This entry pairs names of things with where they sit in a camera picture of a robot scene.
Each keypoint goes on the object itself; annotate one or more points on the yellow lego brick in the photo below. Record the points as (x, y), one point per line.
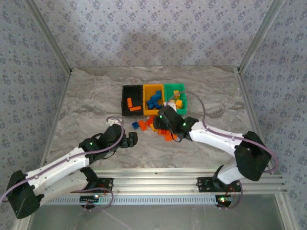
(176, 92)
(179, 103)
(177, 97)
(153, 129)

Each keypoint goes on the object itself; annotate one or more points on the blue lego brick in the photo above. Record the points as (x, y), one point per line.
(151, 106)
(152, 99)
(135, 125)
(157, 93)

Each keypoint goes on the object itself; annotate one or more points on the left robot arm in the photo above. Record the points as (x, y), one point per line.
(55, 167)

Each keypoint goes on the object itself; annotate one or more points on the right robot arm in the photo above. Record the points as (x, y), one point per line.
(216, 136)

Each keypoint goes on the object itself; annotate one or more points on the orange flat lego plate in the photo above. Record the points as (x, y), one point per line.
(143, 125)

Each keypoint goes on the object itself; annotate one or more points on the orange square lego brick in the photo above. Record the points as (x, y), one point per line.
(163, 132)

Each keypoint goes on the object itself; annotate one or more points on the green plastic bin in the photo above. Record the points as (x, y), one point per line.
(171, 89)

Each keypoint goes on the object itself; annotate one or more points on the orange long lego brick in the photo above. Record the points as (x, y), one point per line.
(149, 120)
(169, 137)

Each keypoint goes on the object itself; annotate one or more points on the yellow plastic bin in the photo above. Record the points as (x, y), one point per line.
(147, 92)

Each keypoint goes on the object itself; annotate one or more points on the black plastic bin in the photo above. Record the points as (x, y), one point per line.
(134, 95)

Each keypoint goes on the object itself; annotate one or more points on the circuit board with led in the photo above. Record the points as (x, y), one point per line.
(224, 199)
(90, 198)

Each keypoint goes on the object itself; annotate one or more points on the aluminium mounting rail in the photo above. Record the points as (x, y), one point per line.
(156, 182)

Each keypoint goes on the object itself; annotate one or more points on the aluminium table side rail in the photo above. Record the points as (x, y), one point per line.
(249, 100)
(56, 115)

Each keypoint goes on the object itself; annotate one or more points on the aluminium frame post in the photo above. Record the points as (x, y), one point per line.
(48, 36)
(261, 36)

